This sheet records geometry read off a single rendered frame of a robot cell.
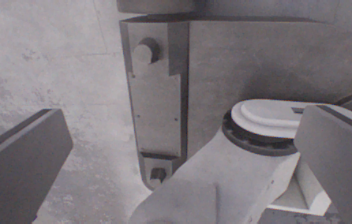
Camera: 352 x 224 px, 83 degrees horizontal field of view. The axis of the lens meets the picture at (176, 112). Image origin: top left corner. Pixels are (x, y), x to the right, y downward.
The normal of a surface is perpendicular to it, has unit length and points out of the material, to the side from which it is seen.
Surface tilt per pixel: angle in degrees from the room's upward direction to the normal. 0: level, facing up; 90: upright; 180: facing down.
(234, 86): 0
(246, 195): 90
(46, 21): 0
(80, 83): 0
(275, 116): 90
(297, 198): 90
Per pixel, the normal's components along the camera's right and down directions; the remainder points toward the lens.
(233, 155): -0.01, -0.87
